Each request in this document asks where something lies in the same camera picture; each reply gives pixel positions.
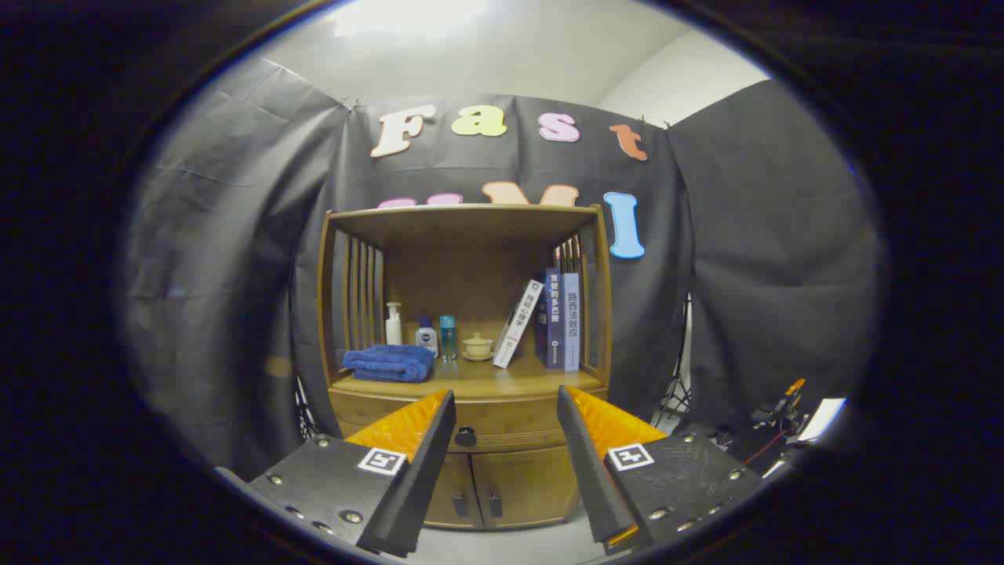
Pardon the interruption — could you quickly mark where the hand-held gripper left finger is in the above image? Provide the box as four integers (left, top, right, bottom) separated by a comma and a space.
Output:
249, 388, 457, 558

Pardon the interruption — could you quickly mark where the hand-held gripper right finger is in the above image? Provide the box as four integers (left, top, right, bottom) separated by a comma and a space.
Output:
558, 385, 766, 554

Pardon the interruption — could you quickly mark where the wooden countertop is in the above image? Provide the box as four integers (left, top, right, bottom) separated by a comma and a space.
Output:
333, 345, 605, 401

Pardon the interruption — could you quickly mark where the wooden cabinet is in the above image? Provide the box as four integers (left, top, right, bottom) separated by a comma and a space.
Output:
316, 203, 614, 531

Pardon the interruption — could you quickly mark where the blue folded towel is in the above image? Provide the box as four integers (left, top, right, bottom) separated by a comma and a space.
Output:
343, 344, 436, 384

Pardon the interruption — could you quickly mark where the black tripod stand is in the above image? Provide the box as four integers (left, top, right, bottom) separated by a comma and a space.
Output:
651, 294, 693, 428

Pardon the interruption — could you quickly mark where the pale lavender book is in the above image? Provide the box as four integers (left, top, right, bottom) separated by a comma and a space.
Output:
562, 272, 581, 372

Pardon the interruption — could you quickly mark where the dark blue book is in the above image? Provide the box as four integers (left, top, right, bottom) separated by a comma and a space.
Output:
535, 268, 565, 371

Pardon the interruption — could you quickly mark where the white book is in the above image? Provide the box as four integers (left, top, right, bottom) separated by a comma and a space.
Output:
493, 279, 544, 369

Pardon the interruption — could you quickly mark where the black device with orange tip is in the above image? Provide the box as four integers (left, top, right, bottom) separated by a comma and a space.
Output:
749, 378, 809, 428

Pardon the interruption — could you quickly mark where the white board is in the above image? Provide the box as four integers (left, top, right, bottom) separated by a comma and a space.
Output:
796, 398, 848, 443

